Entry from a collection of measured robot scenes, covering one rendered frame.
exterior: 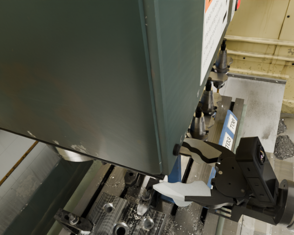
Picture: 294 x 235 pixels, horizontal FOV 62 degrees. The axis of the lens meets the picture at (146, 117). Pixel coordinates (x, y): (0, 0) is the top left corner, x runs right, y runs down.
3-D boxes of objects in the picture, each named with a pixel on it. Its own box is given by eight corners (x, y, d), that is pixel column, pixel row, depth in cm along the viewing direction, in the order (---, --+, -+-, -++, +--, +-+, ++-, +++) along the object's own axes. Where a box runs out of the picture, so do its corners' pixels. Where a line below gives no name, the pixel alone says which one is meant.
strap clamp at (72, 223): (101, 234, 83) (89, 216, 73) (96, 244, 81) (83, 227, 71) (70, 220, 88) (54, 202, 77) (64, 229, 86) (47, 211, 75)
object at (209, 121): (215, 118, 73) (215, 116, 73) (211, 130, 70) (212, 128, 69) (193, 113, 76) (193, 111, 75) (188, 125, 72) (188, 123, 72)
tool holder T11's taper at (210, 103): (202, 99, 77) (204, 81, 72) (216, 103, 75) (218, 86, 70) (196, 107, 75) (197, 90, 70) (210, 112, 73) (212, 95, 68)
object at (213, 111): (201, 102, 80) (201, 96, 78) (219, 107, 77) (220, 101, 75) (193, 114, 76) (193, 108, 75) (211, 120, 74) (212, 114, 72)
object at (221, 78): (229, 75, 87) (229, 73, 86) (226, 84, 83) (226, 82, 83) (208, 72, 89) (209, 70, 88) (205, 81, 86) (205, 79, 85)
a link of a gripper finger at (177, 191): (155, 215, 42) (209, 211, 42) (153, 199, 38) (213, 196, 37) (154, 197, 44) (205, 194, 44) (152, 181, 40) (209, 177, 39)
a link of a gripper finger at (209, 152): (172, 153, 50) (208, 182, 45) (172, 135, 46) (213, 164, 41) (182, 144, 52) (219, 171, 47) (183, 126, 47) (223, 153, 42)
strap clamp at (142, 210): (161, 194, 91) (158, 172, 80) (147, 228, 83) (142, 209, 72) (153, 191, 92) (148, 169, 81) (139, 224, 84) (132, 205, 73)
